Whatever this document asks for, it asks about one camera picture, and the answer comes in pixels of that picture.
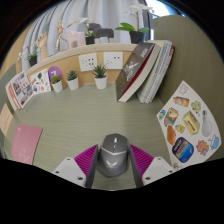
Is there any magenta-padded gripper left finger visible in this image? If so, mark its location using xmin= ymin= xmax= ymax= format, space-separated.
xmin=51 ymin=143 xmax=100 ymax=189

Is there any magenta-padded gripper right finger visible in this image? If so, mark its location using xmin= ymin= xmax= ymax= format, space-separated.
xmin=128 ymin=143 xmax=176 ymax=188

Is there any dark grey computer mouse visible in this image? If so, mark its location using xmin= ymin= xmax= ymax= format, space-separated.
xmin=96 ymin=133 xmax=129 ymax=178

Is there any pink mouse pad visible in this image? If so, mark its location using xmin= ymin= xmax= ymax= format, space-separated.
xmin=10 ymin=123 xmax=44 ymax=166

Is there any white sheet with colourful stickers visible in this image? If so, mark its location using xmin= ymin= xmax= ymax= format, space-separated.
xmin=156 ymin=79 xmax=223 ymax=171

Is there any peach card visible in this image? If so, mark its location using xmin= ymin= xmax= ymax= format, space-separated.
xmin=0 ymin=102 xmax=14 ymax=137

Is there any white picture collage sheet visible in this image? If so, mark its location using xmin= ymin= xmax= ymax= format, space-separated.
xmin=29 ymin=68 xmax=53 ymax=95

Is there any white books stack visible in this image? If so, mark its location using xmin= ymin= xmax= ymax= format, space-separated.
xmin=136 ymin=39 xmax=176 ymax=104

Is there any red-spined photo magazine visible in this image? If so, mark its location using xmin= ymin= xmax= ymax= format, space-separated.
xmin=5 ymin=70 xmax=35 ymax=111

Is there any purple round sign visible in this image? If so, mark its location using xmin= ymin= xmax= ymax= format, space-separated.
xmin=47 ymin=65 xmax=64 ymax=84

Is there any black book with red spine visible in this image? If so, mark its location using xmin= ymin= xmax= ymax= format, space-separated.
xmin=115 ymin=41 xmax=162 ymax=103

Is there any green desk partition panel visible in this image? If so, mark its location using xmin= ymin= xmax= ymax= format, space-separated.
xmin=151 ymin=14 xmax=224 ymax=158
xmin=0 ymin=63 xmax=18 ymax=111

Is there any white orchid in black pot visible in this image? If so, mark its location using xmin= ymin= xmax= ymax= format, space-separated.
xmin=66 ymin=17 xmax=97 ymax=46
xmin=114 ymin=3 xmax=155 ymax=45
xmin=18 ymin=43 xmax=39 ymax=68

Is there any wooden ledge shelf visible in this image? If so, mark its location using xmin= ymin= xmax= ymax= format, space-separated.
xmin=24 ymin=42 xmax=138 ymax=78

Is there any wooden hand model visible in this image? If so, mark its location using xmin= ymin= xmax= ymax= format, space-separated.
xmin=35 ymin=31 xmax=49 ymax=61

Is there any pink horse figurine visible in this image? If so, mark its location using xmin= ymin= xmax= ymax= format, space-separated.
xmin=64 ymin=29 xmax=87 ymax=49

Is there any black horse figurine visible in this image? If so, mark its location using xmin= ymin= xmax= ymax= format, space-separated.
xmin=88 ymin=22 xmax=115 ymax=44

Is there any light grey curtain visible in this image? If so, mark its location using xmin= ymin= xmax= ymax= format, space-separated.
xmin=21 ymin=0 xmax=151 ymax=64

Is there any window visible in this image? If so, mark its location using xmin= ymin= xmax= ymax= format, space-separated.
xmin=144 ymin=0 xmax=188 ymax=18

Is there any white wall socket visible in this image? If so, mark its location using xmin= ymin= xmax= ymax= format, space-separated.
xmin=78 ymin=52 xmax=99 ymax=73
xmin=102 ymin=51 xmax=125 ymax=70

